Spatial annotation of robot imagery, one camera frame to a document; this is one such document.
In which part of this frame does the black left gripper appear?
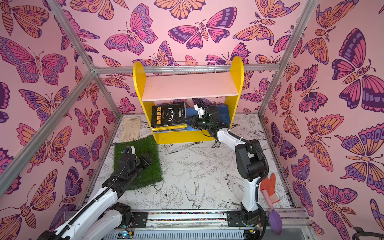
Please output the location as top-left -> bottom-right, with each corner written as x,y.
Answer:
126,152 -> 152,184

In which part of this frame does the black book gold title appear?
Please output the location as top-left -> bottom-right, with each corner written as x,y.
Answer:
151,102 -> 187,129

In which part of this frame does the yellow black book bottom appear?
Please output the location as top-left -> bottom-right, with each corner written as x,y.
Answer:
152,124 -> 187,132

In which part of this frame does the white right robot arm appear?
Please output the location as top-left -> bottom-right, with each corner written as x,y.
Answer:
186,98 -> 269,214

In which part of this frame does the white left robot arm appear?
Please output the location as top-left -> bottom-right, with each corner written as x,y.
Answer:
38,148 -> 153,240

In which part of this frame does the green artificial grass mat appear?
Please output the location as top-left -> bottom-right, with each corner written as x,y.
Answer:
114,136 -> 163,190

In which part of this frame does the beige cloth glove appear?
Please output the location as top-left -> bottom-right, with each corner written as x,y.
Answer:
120,117 -> 142,143

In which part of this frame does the yellow wooden bookshelf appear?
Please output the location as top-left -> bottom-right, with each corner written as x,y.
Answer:
133,57 -> 245,148

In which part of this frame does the small green circuit board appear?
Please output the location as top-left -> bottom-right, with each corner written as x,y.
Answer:
117,232 -> 134,240

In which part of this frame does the purple bulb object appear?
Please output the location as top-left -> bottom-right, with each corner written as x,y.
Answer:
268,208 -> 283,236

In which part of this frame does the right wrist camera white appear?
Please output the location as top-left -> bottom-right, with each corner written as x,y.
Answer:
194,104 -> 207,119

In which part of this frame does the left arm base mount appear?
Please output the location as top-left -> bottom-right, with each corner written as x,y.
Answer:
110,203 -> 149,229

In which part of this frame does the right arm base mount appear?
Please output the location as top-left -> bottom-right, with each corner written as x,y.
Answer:
226,208 -> 269,228

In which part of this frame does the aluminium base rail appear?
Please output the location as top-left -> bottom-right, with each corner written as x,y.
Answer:
100,209 -> 317,240

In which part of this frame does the aluminium frame post right rear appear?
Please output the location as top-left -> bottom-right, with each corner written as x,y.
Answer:
258,0 -> 318,117

